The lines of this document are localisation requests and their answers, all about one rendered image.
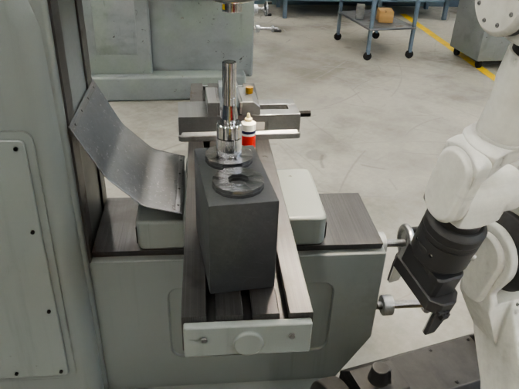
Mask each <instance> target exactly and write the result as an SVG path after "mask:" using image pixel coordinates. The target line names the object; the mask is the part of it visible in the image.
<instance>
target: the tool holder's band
mask: <svg viewBox="0 0 519 389"><path fill-rule="evenodd" d="M216 129H217V130H219V131H222V132H226V133H234V132H237V131H240V130H241V129H242V122H241V121H240V120H238V119H236V122H235V123H234V124H231V125H228V124H224V123H223V119H220V120H218V121H217V122H216Z"/></svg>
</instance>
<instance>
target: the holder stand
mask: <svg viewBox="0 0 519 389"><path fill-rule="evenodd" d="M194 155H195V203H196V227H197V231H198V238H199V242H200V246H201V250H202V258H203V262H204V266H205V274H206V278H207V282H208V286H209V292H210V293H211V294H214V293H227V292H234V291H241V290H248V289H261V288H268V287H274V283H275V269H276V244H277V231H278V218H279V204H280V201H279V199H278V197H277V196H276V192H275V191H274V189H273V186H272V185H271V182H270V179H269V178H268V176H267V174H266V171H265V169H264V167H263V165H262V162H261V160H260V158H259V156H258V154H257V152H256V149H255V147H254V146H253V145H247V146H243V145H242V154H241V156H239V157H237V158H234V159H225V158H221V157H219V156H218V155H217V154H216V145H215V146H212V147H210V148H197V149H195V150H194Z"/></svg>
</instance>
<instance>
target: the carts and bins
mask: <svg viewBox="0 0 519 389"><path fill-rule="evenodd" d="M420 2H421V0H416V6H415V11H414V16H413V20H412V25H410V24H409V23H407V22H404V21H402V20H401V19H398V18H396V17H395V16H394V11H393V10H392V8H382V0H378V8H377V10H376V4H377V0H372V6H371V10H365V4H359V3H357V8H356V10H353V11H342V8H343V0H340V1H339V9H338V23H337V31H336V33H335V34H334V39H336V40H340V39H341V34H340V29H341V15H343V16H344V17H346V18H348V19H350V20H351V21H353V22H355V23H357V24H359V25H360V26H362V27H364V28H365V29H367V30H368V41H367V46H366V53H365V54H364V55H363V58H364V59H365V60H367V61H368V60H370V58H371V53H370V49H371V38H372V37H373V38H374V39H377V38H378V37H379V32H378V31H385V30H405V29H411V34H410V39H409V47H408V50H407V51H406V52H405V57H406V58H408V59H410V58H412V56H413V51H412V46H413V41H414V37H415V32H416V23H417V19H418V14H419V6H420ZM373 31H374V32H373Z"/></svg>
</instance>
